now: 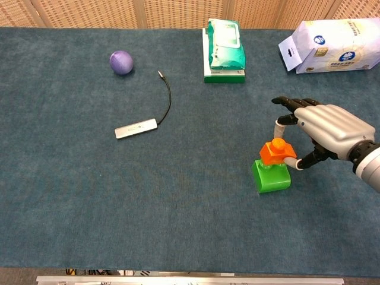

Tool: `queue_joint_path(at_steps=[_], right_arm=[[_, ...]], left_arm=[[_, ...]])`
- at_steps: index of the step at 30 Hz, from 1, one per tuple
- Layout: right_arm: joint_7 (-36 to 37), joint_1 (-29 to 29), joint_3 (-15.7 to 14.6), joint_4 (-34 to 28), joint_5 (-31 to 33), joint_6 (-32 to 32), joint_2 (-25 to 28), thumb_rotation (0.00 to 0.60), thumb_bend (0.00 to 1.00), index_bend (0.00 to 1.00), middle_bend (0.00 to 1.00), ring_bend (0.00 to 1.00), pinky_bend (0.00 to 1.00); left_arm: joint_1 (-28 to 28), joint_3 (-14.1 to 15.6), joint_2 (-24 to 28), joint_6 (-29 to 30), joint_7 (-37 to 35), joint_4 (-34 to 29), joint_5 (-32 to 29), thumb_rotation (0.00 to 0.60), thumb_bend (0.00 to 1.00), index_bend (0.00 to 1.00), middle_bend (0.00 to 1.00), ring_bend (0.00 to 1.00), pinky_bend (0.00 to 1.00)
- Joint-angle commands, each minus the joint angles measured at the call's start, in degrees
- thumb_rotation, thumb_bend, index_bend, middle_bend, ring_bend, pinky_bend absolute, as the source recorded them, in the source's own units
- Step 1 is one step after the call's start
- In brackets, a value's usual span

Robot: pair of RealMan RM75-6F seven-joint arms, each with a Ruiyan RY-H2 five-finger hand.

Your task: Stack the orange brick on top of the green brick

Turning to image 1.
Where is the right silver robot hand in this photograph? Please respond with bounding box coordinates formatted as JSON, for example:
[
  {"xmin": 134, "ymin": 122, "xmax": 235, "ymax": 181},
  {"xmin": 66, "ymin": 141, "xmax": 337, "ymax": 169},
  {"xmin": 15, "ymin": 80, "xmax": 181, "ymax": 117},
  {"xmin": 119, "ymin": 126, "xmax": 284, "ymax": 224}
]
[{"xmin": 271, "ymin": 96, "xmax": 376, "ymax": 172}]

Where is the purple ball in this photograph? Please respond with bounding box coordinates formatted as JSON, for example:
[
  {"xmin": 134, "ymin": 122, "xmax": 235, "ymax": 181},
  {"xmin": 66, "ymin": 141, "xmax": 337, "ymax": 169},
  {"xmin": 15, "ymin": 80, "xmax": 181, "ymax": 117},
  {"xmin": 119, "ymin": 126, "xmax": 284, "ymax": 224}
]
[{"xmin": 109, "ymin": 50, "xmax": 134, "ymax": 76}]

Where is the green wet wipes pack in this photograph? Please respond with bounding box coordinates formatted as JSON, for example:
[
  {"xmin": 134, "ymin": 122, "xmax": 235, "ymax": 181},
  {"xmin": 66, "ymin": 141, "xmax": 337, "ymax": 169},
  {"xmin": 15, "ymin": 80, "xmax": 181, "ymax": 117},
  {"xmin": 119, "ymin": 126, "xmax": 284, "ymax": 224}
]
[{"xmin": 206, "ymin": 18, "xmax": 248, "ymax": 71}]

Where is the white tissue paper pack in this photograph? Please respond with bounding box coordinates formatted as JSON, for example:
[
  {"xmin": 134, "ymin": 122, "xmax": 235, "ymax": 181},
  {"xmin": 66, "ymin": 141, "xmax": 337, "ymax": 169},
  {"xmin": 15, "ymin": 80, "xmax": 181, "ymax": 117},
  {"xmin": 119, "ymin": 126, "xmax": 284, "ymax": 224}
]
[{"xmin": 278, "ymin": 17, "xmax": 380, "ymax": 74}]

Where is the woven bamboo folding screen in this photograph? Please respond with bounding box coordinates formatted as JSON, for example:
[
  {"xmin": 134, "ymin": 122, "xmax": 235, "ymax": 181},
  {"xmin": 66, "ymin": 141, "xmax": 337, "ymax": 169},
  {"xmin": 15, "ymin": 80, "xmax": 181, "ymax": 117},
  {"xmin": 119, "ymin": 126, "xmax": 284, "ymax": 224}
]
[{"xmin": 0, "ymin": 0, "xmax": 380, "ymax": 30}]

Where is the aluminium frame rail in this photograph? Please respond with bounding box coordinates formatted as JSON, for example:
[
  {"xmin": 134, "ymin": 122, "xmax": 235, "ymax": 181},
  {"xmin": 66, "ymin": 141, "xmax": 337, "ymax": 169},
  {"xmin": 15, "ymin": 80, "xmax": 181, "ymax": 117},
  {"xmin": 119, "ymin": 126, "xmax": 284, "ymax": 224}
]
[{"xmin": 36, "ymin": 275, "xmax": 346, "ymax": 285}]

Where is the green and white box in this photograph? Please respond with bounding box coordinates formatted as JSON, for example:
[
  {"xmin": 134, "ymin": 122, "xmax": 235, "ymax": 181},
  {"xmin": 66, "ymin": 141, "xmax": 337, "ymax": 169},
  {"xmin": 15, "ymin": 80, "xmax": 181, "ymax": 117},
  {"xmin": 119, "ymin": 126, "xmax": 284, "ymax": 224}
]
[{"xmin": 202, "ymin": 28, "xmax": 247, "ymax": 84}]

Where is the teal table cloth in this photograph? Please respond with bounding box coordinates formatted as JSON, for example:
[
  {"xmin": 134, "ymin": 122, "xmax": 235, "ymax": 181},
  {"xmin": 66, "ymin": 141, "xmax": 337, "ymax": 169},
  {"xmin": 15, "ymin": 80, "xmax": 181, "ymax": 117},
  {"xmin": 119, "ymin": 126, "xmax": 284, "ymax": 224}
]
[{"xmin": 0, "ymin": 27, "xmax": 380, "ymax": 278}]

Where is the orange toy building block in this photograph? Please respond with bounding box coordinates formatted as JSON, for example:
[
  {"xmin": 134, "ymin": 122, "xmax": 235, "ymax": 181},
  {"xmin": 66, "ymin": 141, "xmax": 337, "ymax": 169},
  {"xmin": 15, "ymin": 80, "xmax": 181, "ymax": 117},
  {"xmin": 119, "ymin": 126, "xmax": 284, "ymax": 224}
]
[{"xmin": 259, "ymin": 137, "xmax": 297, "ymax": 166}]

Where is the silver USB hub with cable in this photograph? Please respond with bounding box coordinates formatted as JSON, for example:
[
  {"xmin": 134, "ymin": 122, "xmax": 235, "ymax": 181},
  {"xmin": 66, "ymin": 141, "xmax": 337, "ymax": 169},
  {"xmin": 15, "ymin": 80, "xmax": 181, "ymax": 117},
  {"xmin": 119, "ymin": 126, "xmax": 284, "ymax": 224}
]
[{"xmin": 114, "ymin": 69, "xmax": 172, "ymax": 140}]

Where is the green toy building block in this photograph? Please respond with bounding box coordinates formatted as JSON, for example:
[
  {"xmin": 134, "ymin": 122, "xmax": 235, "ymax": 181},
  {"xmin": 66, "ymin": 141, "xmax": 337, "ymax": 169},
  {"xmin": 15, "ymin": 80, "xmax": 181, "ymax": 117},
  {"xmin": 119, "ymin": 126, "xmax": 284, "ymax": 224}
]
[{"xmin": 251, "ymin": 159, "xmax": 292, "ymax": 195}]

